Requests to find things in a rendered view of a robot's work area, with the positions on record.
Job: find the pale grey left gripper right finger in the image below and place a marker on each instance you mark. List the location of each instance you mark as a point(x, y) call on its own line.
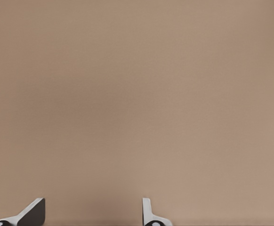
point(147, 213)

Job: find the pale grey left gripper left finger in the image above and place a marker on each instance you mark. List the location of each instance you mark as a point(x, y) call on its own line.
point(32, 214)

